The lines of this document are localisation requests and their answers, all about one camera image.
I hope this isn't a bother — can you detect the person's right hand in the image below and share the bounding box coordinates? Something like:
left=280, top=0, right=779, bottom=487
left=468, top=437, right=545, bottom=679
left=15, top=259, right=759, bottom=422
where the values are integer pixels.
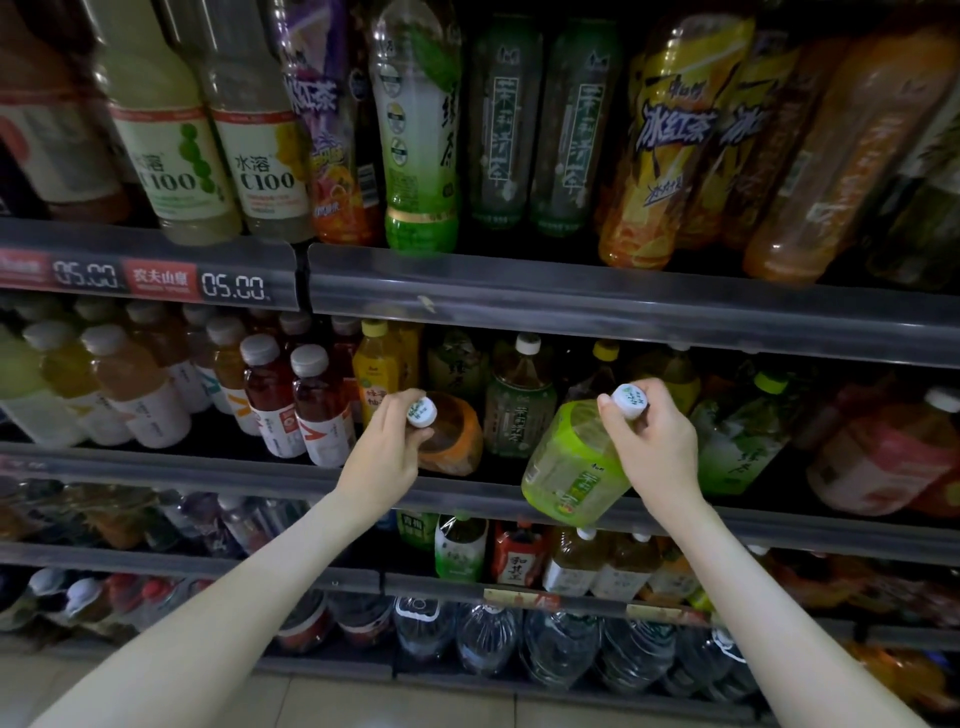
left=597, top=378, right=707, bottom=527

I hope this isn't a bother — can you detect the person's left hand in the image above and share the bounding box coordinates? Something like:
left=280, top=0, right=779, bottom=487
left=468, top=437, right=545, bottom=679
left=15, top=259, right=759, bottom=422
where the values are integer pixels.
left=333, top=387, right=440, bottom=519

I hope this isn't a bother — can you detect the pale green label tea bottle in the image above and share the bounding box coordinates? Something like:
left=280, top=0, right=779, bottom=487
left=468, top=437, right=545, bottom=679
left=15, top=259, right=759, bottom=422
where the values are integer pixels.
left=405, top=393, right=486, bottom=479

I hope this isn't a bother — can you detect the green tea bottle white cap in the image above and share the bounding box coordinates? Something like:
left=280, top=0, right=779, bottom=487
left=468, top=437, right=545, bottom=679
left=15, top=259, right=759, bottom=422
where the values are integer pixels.
left=520, top=382, right=651, bottom=528

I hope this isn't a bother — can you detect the dark grey store shelving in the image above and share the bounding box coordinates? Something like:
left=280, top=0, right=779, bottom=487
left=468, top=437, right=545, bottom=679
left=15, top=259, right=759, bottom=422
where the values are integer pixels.
left=0, top=0, right=960, bottom=728

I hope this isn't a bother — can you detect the row of large water jugs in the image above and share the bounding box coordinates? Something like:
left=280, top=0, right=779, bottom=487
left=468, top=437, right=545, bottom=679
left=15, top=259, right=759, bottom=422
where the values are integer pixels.
left=0, top=562, right=960, bottom=714

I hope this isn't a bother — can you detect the person's left forearm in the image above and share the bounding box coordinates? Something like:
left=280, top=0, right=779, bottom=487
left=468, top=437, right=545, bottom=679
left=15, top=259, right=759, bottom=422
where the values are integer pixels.
left=30, top=487, right=384, bottom=728

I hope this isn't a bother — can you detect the person's right forearm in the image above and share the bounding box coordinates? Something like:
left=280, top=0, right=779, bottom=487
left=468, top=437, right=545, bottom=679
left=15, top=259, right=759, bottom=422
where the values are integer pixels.
left=660, top=502, right=932, bottom=728

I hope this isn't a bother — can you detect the dark price tag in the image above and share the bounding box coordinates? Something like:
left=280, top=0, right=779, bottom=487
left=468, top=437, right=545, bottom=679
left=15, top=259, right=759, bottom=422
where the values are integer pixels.
left=51, top=255, right=128, bottom=294
left=196, top=267, right=276, bottom=305

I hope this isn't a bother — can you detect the red price tag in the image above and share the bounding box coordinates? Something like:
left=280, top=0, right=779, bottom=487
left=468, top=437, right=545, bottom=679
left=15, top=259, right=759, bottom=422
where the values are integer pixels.
left=0, top=247, right=56, bottom=290
left=123, top=259, right=201, bottom=302

